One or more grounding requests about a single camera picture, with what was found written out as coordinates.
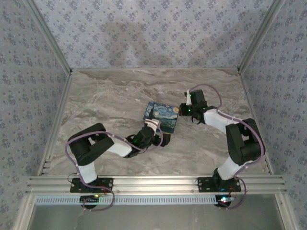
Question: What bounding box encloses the starry night print tin box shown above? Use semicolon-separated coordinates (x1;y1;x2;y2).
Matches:
142;101;180;135

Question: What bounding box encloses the small black controller board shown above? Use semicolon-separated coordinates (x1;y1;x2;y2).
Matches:
215;195;235;209
80;195;101;205

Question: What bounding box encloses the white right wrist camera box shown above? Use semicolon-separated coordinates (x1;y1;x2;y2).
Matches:
184;89;193;106

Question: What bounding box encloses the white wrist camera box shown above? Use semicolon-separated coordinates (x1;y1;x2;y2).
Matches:
184;89;193;106
144;118;161;132

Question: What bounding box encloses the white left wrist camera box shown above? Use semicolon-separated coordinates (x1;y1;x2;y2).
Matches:
144;118;161;132

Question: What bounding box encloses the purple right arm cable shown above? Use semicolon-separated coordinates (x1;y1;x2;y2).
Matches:
190;83;266;211

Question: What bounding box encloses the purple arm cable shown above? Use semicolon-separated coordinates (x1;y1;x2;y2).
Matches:
190;83;266;211
66;130;166;213

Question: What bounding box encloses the wide aluminium base rail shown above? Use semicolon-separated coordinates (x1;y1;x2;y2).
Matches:
25;174;287;195

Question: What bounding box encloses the aluminium table side rail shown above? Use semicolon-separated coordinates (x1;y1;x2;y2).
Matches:
238;71;275;175
37;71;74;177

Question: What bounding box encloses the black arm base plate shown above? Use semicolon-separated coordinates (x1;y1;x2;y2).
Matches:
197;177;241;194
70;177;114;194

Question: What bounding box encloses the white slotted cable duct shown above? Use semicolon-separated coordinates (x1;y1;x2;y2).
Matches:
35;195;232;206

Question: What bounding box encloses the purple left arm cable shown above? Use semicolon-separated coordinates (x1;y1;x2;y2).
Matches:
66;130;166;213

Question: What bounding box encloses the aluminium frame corner post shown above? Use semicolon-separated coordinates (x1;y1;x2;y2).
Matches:
25;0;73;74
236;0;287;74

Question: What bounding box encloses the aluminium frame leg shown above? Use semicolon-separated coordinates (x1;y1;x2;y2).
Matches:
13;193;36;230
275;193;297;230

